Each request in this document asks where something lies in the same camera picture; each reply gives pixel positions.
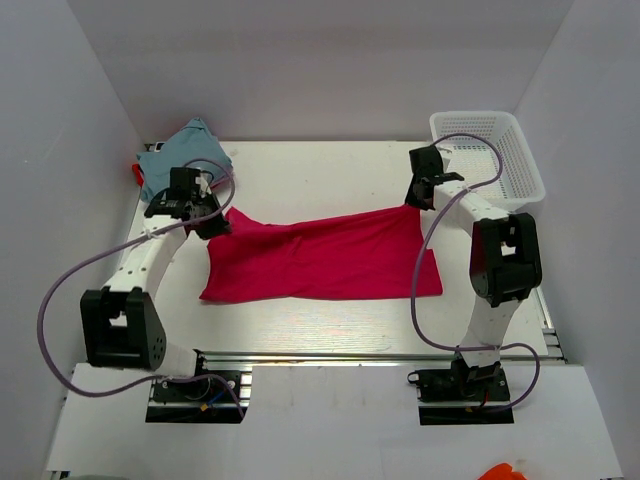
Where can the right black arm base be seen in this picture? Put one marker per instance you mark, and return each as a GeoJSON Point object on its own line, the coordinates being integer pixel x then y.
{"type": "Point", "coordinates": [443, 400]}

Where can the white perforated plastic basket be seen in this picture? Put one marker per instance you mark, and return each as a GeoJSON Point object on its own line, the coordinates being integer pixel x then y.
{"type": "Point", "coordinates": [489, 143]}

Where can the orange object at bottom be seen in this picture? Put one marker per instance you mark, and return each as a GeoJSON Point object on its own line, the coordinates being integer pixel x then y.
{"type": "Point", "coordinates": [503, 471]}

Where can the magenta red t shirt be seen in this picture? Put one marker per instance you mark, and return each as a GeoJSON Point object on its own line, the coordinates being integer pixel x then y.
{"type": "Point", "coordinates": [366, 256]}

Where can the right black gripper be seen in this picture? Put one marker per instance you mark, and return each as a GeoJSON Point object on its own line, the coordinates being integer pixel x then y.
{"type": "Point", "coordinates": [412, 199]}

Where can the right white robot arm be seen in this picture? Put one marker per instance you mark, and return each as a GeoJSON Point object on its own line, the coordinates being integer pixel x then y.
{"type": "Point", "coordinates": [505, 263]}

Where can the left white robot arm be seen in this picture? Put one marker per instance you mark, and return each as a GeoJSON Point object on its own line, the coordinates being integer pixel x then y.
{"type": "Point", "coordinates": [121, 326]}

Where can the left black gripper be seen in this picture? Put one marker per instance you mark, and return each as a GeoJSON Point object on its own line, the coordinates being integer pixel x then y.
{"type": "Point", "coordinates": [219, 227]}

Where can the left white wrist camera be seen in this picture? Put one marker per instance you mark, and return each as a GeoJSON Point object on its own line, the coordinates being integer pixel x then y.
{"type": "Point", "coordinates": [203, 180]}

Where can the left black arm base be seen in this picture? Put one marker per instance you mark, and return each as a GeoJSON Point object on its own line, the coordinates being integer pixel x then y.
{"type": "Point", "coordinates": [220, 398]}

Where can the folded light blue t shirt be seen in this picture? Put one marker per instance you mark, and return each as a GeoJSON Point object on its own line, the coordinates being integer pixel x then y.
{"type": "Point", "coordinates": [193, 142]}

